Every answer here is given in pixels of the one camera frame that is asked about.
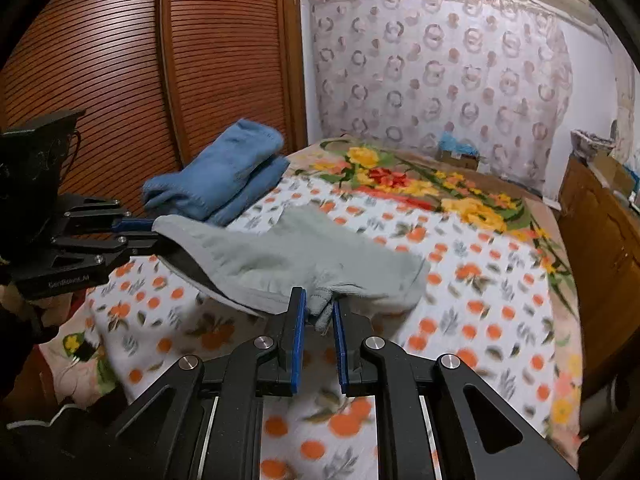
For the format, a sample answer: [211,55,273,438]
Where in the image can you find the orange print white sheet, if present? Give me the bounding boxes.
[39,173,561,480]

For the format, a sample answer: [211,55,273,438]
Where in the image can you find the cardboard box on sideboard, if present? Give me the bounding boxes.
[592,153,636,198]

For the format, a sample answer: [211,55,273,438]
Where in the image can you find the stack of newspapers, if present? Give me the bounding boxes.
[570,129,615,160]

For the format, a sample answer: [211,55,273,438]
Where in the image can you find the cardboard box with blue bag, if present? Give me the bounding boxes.
[436,131,480,170]

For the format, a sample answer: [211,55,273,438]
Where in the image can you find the circle pattern sheer curtain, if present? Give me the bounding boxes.
[308,0,573,190]

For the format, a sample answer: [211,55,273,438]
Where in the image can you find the folded blue jeans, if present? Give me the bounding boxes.
[142,119,288,226]

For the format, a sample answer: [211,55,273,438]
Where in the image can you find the floral pink blanket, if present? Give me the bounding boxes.
[280,139,582,462]

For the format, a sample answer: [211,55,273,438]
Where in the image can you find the grey green shorts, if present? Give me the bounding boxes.
[152,206,431,332]

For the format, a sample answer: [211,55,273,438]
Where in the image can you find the wooden louvered wardrobe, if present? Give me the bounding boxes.
[1,0,306,209]

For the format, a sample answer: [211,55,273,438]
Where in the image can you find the wooden sideboard cabinet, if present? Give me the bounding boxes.
[559,156,639,394]

